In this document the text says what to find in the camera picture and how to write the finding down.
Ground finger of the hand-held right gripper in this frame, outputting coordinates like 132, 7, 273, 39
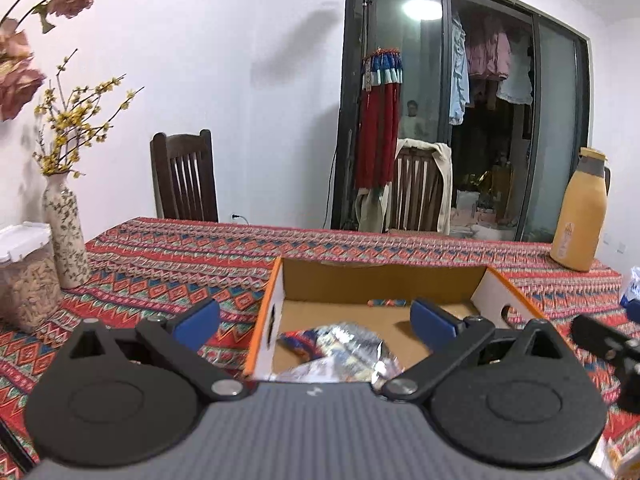
571, 313, 628, 361

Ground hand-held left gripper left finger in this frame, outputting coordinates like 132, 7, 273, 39
65, 297, 250, 402

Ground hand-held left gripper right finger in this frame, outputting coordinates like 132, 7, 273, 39
382, 297, 566, 403

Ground silver foil snack wrapper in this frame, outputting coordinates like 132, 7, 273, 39
275, 322, 407, 386

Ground orange cardboard box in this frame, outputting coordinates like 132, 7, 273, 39
242, 257, 551, 386

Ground blue white tissue pack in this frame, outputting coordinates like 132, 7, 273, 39
620, 266, 640, 321

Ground yellow thermos jug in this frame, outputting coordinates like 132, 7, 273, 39
550, 147, 612, 272

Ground brown slatted wooden chair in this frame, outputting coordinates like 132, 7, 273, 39
387, 139, 453, 233

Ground dark wooden chair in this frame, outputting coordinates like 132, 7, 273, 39
150, 129, 219, 222

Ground chair with draped cloth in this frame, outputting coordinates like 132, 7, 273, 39
397, 139, 453, 235

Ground speckled white vase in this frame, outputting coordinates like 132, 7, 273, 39
42, 172, 92, 290

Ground clear container with white lid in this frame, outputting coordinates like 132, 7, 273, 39
0, 222, 63, 333

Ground red blue tassel decoration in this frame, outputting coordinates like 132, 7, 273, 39
355, 47, 403, 191

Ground yellow blossom branches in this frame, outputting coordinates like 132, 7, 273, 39
34, 49, 146, 178

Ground light blue hanging shirt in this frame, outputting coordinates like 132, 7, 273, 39
448, 12, 471, 126

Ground white hanging garment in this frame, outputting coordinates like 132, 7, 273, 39
496, 35, 533, 106

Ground dark framed glass sliding door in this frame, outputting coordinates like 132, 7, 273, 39
331, 0, 591, 243

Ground pink hanging garment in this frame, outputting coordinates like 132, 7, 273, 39
465, 12, 512, 82

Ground dried pink flowers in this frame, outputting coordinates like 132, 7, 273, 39
0, 0, 96, 122

